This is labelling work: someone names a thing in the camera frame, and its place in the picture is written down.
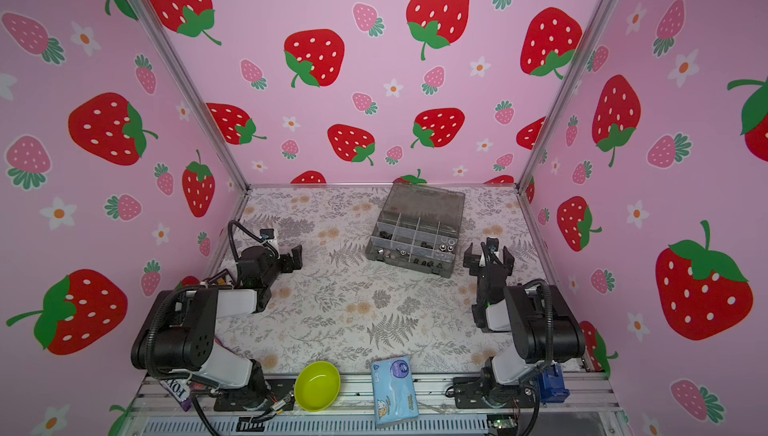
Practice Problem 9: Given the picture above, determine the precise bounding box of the grey plastic compartment organizer box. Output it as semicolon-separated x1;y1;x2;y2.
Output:
365;182;465;279

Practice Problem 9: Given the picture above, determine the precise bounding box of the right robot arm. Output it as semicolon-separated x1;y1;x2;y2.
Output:
454;238;586;406

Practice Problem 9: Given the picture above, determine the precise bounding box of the aluminium front rail frame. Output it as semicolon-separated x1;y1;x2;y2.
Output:
118;372;633;435

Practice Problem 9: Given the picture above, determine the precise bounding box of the blue tape dispenser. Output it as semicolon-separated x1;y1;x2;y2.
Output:
536;363;570;404

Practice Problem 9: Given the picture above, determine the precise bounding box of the purple candy bag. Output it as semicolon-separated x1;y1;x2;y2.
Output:
159;380;192;412

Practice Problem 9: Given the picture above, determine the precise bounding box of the lime green bowl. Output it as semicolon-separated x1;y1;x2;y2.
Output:
294;361;341;412

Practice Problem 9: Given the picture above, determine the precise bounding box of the blue tissue pack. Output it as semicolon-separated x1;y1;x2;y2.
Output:
371;356;419;428

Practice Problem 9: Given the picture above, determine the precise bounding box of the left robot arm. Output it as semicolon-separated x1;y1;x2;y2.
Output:
131;245;303;405

